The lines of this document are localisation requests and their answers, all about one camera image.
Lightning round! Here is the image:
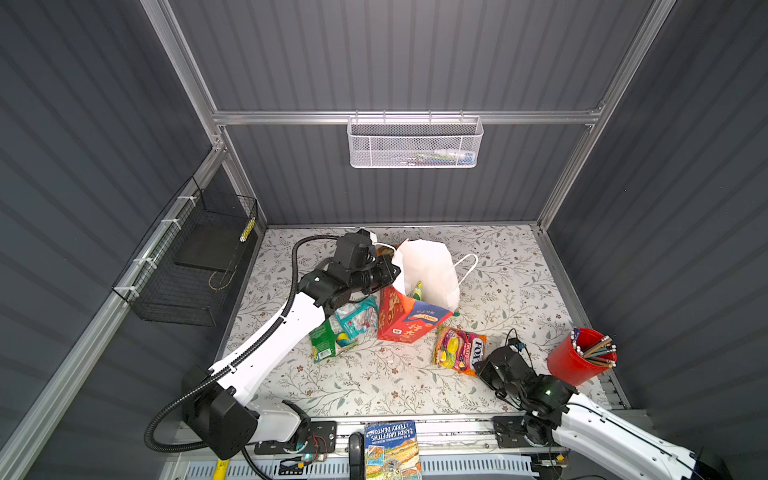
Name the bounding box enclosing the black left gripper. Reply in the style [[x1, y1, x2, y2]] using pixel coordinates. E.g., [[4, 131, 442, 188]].
[[348, 253, 401, 296]]

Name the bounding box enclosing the green spring tea candy bag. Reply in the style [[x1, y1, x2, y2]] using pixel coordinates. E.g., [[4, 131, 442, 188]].
[[309, 319, 350, 364]]

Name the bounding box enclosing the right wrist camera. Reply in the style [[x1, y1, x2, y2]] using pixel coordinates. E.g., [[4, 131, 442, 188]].
[[506, 336, 529, 353]]

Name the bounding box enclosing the red paper gift bag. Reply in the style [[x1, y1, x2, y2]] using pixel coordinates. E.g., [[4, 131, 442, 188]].
[[377, 240, 479, 344]]

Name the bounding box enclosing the black wire side basket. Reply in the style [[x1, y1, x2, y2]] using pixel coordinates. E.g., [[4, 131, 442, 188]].
[[113, 179, 259, 327]]

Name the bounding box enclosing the colourful book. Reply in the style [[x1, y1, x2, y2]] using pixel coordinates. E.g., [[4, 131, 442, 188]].
[[364, 420, 422, 480]]

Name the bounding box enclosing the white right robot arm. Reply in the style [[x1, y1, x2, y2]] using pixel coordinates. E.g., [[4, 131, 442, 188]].
[[472, 346, 732, 479]]

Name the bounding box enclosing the black corrugated cable conduit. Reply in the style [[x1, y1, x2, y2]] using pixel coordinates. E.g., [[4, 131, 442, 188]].
[[142, 233, 343, 455]]

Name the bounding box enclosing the yellow-green Fox's candy bag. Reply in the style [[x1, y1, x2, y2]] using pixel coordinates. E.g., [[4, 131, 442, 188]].
[[408, 281, 423, 301]]

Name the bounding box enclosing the teal mint candy bag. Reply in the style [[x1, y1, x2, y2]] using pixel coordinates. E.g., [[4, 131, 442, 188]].
[[334, 296, 379, 346]]

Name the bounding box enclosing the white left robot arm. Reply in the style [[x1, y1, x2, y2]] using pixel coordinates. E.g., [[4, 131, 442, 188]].
[[182, 255, 402, 460]]

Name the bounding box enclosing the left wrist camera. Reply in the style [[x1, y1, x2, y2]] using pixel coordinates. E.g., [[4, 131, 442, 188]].
[[333, 229, 377, 271]]

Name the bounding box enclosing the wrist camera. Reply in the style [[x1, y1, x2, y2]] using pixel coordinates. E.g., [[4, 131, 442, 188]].
[[506, 336, 529, 353], [333, 229, 377, 271]]

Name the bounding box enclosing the white wire wall basket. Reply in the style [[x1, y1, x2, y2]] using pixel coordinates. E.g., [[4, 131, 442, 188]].
[[346, 114, 484, 169]]

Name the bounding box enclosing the pink Fox's fruits candy bag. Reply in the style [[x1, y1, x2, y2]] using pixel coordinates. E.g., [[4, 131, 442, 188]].
[[432, 325, 488, 377]]

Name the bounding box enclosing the red pencil cup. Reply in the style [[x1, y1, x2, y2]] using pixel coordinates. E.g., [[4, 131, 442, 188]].
[[547, 328, 617, 386]]

